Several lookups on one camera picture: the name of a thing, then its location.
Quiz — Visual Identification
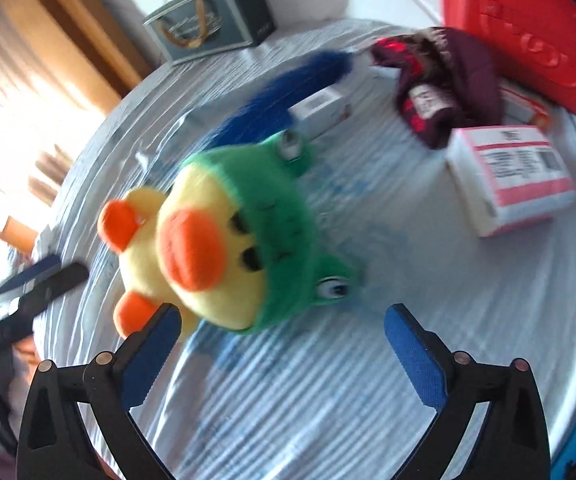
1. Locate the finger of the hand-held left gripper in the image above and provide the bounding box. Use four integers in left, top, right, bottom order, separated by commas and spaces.
0, 254, 62, 301
12, 262, 90, 321

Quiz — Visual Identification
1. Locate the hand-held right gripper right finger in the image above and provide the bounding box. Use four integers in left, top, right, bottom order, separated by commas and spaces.
384, 302, 553, 480

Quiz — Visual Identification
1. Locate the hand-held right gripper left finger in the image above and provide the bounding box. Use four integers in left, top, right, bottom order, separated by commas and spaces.
16, 302, 183, 480

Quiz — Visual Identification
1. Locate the yellow duck plush green hood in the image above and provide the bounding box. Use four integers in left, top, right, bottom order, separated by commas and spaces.
98, 130, 353, 336

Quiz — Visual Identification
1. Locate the white tissue pack pink label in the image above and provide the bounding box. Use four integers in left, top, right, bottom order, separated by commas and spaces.
445, 126, 576, 238

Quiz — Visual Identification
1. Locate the red and white medicine box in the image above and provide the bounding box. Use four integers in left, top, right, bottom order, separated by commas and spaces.
498, 85, 554, 131

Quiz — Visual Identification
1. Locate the blue feather duster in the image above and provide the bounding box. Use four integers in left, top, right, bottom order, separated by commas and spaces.
208, 49, 353, 153

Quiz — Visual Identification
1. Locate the sheer beige curtain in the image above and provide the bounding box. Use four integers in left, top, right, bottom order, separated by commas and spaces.
0, 0, 118, 241

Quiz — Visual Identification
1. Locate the white medicine carton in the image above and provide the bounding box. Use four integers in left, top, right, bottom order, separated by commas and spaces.
288, 85, 353, 136

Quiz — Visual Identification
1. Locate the dark maroon cloth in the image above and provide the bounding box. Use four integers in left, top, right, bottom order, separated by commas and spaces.
370, 27, 503, 150

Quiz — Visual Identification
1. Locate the red plastic suitcase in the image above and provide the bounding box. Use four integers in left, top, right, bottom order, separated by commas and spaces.
440, 0, 576, 116

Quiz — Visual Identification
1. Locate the black gift box gold handle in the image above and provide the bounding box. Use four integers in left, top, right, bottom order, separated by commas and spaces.
142, 0, 275, 64

